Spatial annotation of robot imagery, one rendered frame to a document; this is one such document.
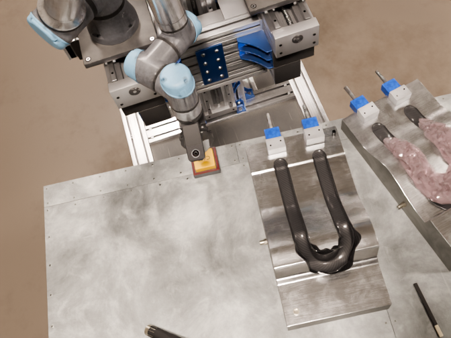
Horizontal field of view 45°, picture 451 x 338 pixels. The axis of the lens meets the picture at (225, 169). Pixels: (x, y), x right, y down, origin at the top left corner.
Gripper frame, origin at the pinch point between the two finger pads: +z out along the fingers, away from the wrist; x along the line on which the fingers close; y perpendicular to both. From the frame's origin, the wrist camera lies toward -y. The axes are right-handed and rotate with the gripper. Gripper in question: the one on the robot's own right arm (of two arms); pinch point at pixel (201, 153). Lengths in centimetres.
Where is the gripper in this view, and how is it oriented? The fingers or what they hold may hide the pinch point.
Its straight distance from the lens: 154.9
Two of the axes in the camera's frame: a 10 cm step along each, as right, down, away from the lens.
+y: -1.8, -8.7, 4.6
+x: -9.7, 2.2, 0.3
